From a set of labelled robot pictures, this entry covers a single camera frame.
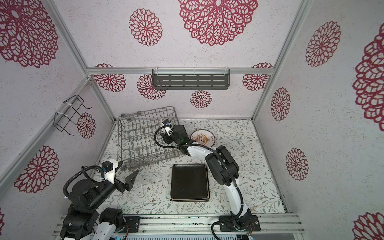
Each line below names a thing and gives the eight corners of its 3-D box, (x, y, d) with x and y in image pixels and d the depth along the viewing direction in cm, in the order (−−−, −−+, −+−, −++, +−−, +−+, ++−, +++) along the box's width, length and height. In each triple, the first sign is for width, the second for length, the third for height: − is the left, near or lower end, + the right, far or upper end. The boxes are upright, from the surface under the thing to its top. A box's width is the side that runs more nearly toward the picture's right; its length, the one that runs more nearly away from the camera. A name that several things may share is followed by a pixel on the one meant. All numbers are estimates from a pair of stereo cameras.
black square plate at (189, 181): (170, 200, 83) (169, 197, 79) (173, 168, 96) (172, 164, 91) (208, 200, 83) (209, 197, 79) (206, 168, 96) (206, 164, 91)
